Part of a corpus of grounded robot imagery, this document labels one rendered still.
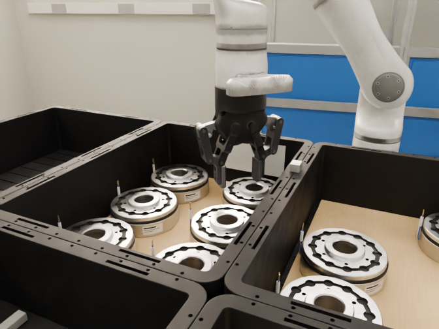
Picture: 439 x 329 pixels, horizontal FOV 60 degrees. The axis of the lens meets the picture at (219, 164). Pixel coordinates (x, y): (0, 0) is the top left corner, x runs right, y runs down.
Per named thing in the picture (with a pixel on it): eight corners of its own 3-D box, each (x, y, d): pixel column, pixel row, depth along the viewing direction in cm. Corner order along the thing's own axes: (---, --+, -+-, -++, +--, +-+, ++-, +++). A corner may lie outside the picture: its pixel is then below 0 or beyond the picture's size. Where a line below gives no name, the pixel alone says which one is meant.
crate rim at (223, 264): (165, 131, 77) (164, 120, 76) (314, 153, 65) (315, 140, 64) (-22, 228, 43) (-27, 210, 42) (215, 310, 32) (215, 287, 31)
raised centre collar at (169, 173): (174, 168, 71) (174, 164, 71) (198, 172, 69) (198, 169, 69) (160, 177, 67) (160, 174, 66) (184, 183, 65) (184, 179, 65)
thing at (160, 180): (170, 163, 74) (170, 160, 74) (217, 172, 70) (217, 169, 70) (140, 183, 66) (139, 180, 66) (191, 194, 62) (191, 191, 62)
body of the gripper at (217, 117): (255, 74, 59) (254, 132, 62) (204, 78, 56) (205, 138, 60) (279, 82, 52) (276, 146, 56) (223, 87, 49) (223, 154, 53)
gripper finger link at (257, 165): (258, 161, 59) (257, 183, 60) (262, 160, 59) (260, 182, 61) (252, 156, 61) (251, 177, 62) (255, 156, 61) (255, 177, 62)
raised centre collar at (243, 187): (245, 181, 65) (245, 178, 65) (272, 187, 64) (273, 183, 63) (234, 193, 61) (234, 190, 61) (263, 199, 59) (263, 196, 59)
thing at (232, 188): (237, 175, 69) (237, 172, 69) (291, 186, 65) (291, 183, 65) (213, 200, 60) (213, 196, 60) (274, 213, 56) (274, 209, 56)
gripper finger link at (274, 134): (279, 117, 57) (266, 153, 59) (289, 119, 58) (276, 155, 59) (270, 113, 59) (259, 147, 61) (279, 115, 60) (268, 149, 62)
